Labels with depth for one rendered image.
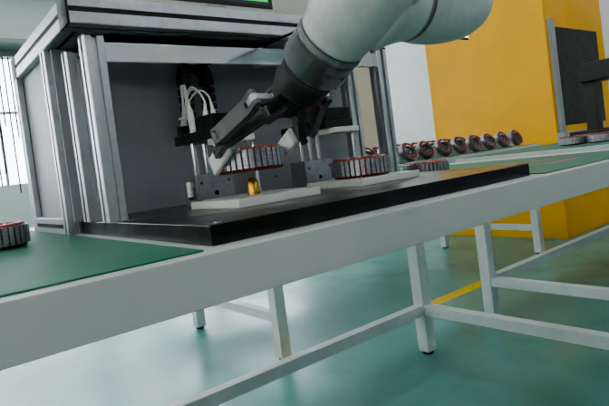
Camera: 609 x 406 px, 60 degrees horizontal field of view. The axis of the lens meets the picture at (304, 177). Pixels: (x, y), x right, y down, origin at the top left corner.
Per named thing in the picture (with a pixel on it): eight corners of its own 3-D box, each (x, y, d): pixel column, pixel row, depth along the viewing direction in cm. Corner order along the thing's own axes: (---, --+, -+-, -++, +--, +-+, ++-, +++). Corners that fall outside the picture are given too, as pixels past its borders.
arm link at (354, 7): (323, 70, 60) (397, 66, 69) (406, -44, 49) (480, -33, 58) (280, 3, 64) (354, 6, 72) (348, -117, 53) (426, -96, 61)
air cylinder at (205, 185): (236, 199, 96) (232, 169, 96) (199, 206, 91) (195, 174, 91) (223, 200, 100) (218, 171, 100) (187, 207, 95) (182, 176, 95)
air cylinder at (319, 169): (335, 183, 111) (332, 157, 111) (307, 188, 106) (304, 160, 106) (320, 184, 115) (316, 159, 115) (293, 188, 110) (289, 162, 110)
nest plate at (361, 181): (420, 176, 98) (419, 169, 98) (362, 186, 88) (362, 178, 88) (362, 179, 110) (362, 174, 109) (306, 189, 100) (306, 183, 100)
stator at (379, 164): (403, 170, 99) (401, 151, 99) (369, 177, 91) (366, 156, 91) (355, 175, 107) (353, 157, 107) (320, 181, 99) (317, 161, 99)
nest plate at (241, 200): (321, 193, 83) (320, 186, 83) (239, 208, 74) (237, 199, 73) (267, 196, 95) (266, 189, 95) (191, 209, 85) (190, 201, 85)
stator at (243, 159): (300, 164, 83) (297, 140, 83) (239, 172, 76) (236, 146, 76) (261, 170, 91) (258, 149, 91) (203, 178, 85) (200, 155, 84)
